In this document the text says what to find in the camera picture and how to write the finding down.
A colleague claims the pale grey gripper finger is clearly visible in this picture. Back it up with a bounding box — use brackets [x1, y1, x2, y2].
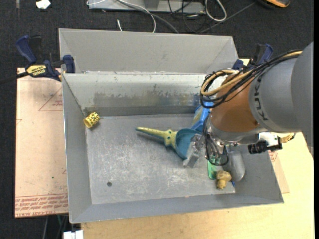
[196, 134, 206, 159]
[182, 140, 199, 169]

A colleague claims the teal plastic scoop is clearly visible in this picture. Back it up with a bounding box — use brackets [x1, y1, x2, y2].
[175, 128, 203, 160]

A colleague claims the green packet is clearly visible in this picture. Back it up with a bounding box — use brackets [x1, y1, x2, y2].
[207, 158, 218, 180]

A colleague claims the tan toy animal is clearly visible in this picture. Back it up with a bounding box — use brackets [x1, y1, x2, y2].
[215, 170, 233, 190]

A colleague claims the yellow and teal toy squid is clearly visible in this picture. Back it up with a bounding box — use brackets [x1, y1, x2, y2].
[135, 126, 179, 150]

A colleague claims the grey metal bin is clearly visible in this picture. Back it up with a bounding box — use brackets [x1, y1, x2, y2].
[58, 28, 285, 224]

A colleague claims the yellow dotted cup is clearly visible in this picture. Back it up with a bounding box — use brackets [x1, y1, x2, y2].
[83, 111, 101, 129]

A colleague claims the brown cardboard board, red print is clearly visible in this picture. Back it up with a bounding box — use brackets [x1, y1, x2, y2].
[14, 67, 290, 219]

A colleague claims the black cylinder on white bracket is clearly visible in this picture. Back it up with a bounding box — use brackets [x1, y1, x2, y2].
[247, 132, 295, 155]

